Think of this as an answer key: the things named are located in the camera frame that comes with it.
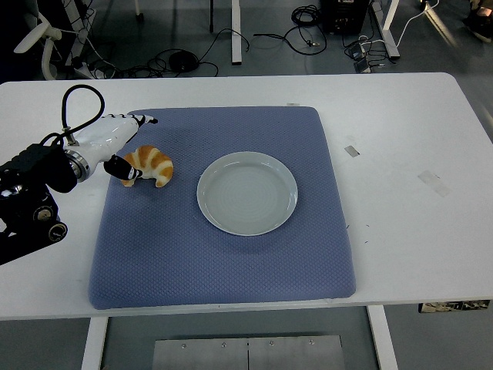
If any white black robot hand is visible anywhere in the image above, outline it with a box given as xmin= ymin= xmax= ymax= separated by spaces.
xmin=63 ymin=113 xmax=159 ymax=182

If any golden croissant bread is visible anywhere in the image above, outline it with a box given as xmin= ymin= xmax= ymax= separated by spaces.
xmin=120 ymin=144 xmax=174 ymax=189

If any round grey ceramic plate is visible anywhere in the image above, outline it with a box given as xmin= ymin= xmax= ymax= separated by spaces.
xmin=196 ymin=150 xmax=300 ymax=237

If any grey metal plate with screws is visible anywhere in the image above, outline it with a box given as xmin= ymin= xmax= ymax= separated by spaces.
xmin=152 ymin=335 xmax=344 ymax=370

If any white equipment stand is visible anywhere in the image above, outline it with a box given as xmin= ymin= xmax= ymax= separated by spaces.
xmin=63 ymin=0 xmax=98 ymax=80

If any black round floor puck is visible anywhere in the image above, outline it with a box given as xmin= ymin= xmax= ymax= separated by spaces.
xmin=168 ymin=51 xmax=200 ymax=72

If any white office chair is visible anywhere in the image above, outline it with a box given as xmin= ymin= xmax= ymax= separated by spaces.
xmin=14 ymin=10 xmax=63 ymax=81

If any blue quilted table mat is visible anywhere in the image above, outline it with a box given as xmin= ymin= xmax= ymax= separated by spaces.
xmin=87 ymin=106 xmax=357 ymax=311

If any white background desk leg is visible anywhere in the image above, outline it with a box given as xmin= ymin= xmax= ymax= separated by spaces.
xmin=378 ymin=0 xmax=402 ymax=60
xmin=230 ymin=0 xmax=243 ymax=66

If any white table leg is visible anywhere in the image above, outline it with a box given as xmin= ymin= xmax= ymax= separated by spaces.
xmin=79 ymin=316 xmax=109 ymax=370
xmin=366 ymin=305 xmax=400 ymax=370

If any black equipment box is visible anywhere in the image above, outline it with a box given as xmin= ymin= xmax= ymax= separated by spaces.
xmin=320 ymin=0 xmax=371 ymax=36

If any long clear tape piece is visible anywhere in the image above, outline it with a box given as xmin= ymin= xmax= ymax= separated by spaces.
xmin=417 ymin=170 xmax=452 ymax=198

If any person's foot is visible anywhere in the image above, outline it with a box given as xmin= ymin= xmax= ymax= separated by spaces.
xmin=461 ymin=0 xmax=493 ymax=42

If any long black looping cable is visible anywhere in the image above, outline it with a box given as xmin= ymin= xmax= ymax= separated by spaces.
xmin=194 ymin=28 xmax=251 ymax=78

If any coiled black floor cable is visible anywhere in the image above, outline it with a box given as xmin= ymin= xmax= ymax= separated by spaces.
xmin=252 ymin=4 xmax=329 ymax=56

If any white floor cable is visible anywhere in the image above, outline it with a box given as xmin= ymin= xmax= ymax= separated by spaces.
xmin=394 ymin=2 xmax=429 ymax=48

